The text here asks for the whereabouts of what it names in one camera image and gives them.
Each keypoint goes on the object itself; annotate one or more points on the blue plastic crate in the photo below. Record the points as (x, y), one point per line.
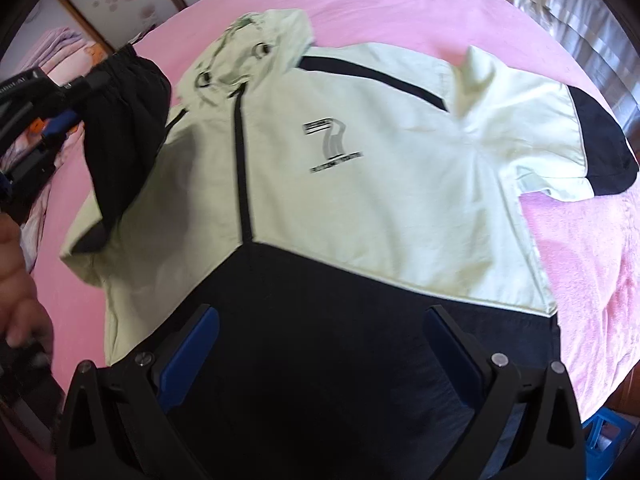
(605, 434)

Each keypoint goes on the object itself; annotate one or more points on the light green black jacket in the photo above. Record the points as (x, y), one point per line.
(320, 201)

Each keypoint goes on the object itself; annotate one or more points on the white grey curtain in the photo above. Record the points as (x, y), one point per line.
(594, 37)

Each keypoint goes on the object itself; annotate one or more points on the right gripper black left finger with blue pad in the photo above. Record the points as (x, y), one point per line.
(114, 424)

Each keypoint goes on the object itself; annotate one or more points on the person's left hand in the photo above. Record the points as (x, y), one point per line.
(23, 318)

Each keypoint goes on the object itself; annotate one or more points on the folded lilac patterned quilt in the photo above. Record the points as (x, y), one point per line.
(50, 43)

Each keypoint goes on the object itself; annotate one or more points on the pink fleece bed blanket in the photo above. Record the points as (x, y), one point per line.
(590, 249)

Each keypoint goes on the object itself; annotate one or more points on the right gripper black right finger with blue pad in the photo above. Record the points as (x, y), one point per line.
(548, 444)

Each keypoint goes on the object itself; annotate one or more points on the folded pink bear quilt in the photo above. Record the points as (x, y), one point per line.
(73, 61)

